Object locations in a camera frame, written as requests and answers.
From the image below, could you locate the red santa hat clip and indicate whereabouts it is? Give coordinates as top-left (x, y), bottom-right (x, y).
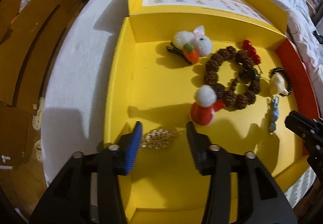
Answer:
top-left (190, 85), bottom-right (225, 126)

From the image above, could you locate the yellow cardboard box tray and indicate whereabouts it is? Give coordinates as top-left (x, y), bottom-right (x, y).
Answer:
top-left (98, 0), bottom-right (319, 223)

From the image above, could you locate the brown rudraksha bead bracelet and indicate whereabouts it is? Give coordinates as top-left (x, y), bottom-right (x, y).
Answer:
top-left (203, 45), bottom-right (262, 110)

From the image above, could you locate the white fluffy pompom clip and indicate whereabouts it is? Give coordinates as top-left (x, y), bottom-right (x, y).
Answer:
top-left (269, 73), bottom-right (290, 96)

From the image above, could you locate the black bead bracelet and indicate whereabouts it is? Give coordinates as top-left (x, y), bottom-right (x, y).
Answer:
top-left (268, 67), bottom-right (293, 97)

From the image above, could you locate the green leaf patterned bedsheet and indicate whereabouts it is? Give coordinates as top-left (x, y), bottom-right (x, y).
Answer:
top-left (41, 0), bottom-right (316, 215)

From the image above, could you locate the red berry hair clip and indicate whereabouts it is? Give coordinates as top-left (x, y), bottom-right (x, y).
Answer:
top-left (242, 39), bottom-right (263, 74)

